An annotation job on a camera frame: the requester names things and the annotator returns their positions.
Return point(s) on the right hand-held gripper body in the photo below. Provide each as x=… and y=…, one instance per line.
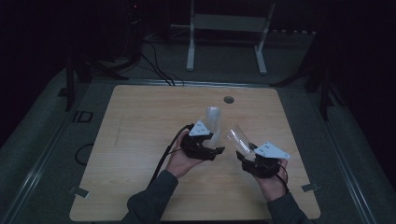
x=264, y=168

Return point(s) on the white metal stand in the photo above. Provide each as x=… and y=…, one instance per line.
x=229, y=22

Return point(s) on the person's left hand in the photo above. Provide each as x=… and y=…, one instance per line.
x=179, y=163

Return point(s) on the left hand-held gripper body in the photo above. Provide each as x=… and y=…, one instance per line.
x=196, y=147

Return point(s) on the stack of clear cups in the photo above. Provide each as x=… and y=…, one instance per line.
x=214, y=121

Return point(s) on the person's right hand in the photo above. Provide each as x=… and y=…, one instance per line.
x=274, y=186

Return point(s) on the grey tape piece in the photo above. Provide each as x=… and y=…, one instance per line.
x=310, y=187
x=79, y=192

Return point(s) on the black tripod stand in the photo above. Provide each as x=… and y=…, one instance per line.
x=70, y=84
x=325, y=93

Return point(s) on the clear plastic cup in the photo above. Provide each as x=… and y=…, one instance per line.
x=238, y=140

